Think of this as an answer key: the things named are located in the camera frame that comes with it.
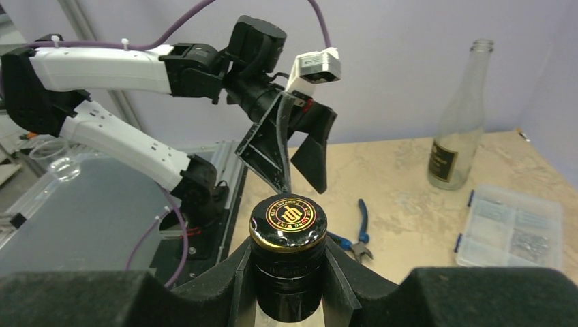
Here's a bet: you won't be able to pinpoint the square bottle gold black cap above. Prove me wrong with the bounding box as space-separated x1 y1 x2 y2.
249 193 327 323

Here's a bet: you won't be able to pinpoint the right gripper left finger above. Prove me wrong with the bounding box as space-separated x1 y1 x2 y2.
1 240 249 326

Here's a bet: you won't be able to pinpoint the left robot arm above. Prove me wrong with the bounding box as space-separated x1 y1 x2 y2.
1 16 341 225

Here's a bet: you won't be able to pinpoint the tall clear glass bottle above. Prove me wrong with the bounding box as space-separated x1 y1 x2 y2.
427 39 494 190

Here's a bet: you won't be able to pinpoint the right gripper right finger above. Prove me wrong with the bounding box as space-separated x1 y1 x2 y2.
323 241 577 326

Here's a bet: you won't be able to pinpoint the blue handled pliers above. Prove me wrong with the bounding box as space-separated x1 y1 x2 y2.
326 198 375 264

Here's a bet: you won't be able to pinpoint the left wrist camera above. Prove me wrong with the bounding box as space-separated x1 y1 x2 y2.
285 47 341 97

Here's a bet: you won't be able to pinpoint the clear plastic compartment box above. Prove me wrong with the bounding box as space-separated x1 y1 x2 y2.
454 185 564 271

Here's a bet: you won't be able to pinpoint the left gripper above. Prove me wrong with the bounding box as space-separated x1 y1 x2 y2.
224 73 337 194

